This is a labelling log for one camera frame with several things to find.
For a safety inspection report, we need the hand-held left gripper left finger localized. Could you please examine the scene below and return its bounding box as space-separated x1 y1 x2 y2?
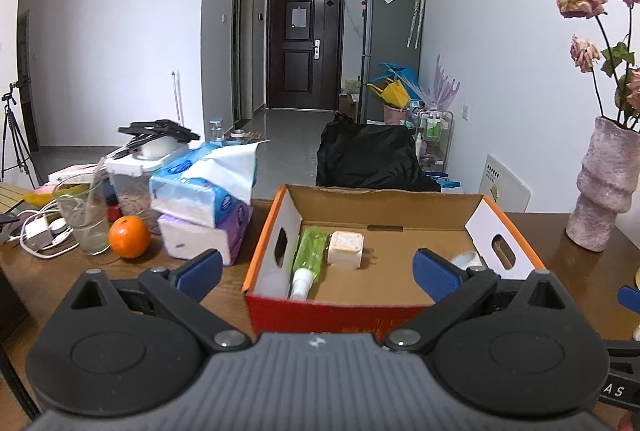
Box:
70 248 252 353

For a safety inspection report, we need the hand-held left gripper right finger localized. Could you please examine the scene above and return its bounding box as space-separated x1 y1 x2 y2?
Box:
382 248 571 354

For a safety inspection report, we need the white tape roll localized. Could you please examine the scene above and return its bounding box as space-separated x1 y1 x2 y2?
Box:
450 251 485 271

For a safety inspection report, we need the orange and white cardboard box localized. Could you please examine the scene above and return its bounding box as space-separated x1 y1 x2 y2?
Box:
241 184 548 339

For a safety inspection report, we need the cream square box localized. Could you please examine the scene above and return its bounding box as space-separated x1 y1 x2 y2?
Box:
327 231 366 269

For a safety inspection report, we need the green spray bottle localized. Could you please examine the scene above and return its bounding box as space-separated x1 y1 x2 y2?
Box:
289 226 331 301

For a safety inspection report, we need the purple tissue pack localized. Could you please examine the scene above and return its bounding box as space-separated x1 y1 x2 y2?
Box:
157 201 253 267

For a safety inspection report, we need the blue tissue pack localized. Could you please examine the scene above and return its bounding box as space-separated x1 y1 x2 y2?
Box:
149 140 273 229

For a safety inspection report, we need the orange fruit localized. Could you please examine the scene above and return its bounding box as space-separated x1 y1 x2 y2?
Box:
108 215 151 259

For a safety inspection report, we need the blue package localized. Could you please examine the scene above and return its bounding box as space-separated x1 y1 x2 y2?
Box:
430 174 462 192

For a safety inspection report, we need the clear storage container white lid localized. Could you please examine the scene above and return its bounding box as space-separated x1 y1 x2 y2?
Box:
103 142 191 224

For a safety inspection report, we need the pink textured vase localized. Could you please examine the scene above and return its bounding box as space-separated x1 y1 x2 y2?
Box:
566 116 640 253

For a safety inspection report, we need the white flat board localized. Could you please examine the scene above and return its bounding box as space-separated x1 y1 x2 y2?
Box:
482 154 532 213

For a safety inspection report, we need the metal trolley cart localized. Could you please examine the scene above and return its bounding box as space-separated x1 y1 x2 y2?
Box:
412 108 455 174

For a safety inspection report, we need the drinking glass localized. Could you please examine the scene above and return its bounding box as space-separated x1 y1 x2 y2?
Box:
53 176 112 257

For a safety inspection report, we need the white round container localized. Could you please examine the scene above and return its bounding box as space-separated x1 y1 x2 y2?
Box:
136 138 176 160

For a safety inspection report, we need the black cloth covered chair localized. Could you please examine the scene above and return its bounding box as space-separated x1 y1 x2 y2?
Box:
316 112 441 192

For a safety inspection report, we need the blue pet water feeder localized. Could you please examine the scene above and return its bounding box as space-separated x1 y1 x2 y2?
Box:
209 118 256 146

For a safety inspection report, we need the black clamp tool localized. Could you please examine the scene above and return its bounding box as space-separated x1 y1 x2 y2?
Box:
117 120 202 149

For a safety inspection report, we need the pink bin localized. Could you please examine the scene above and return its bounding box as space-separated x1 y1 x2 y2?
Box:
382 104 408 126

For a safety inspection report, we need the purple feather decoration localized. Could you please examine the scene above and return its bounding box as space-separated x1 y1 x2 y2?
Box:
422 54 461 112

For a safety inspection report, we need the small brown cardboard box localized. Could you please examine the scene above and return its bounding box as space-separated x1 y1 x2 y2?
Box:
340 78 362 122

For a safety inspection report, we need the black case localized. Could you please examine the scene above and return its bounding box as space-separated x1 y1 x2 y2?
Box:
0 256 30 344

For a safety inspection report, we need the interior door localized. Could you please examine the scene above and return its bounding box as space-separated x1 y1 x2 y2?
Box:
232 0 256 124

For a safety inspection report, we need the dark brown entrance door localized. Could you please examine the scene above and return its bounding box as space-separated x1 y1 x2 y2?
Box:
266 0 345 112

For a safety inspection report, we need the grey refrigerator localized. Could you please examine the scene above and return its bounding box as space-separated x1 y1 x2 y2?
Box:
361 0 423 126

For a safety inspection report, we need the black tripod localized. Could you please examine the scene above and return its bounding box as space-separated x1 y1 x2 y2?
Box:
0 81 43 187

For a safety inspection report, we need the white folded umbrella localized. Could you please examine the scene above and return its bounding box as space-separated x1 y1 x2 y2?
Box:
406 0 427 49

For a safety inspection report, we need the white charger with cable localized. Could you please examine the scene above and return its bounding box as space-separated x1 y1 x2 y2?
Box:
7 204 83 259

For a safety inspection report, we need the white handled mop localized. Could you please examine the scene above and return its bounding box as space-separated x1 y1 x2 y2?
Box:
171 71 185 127

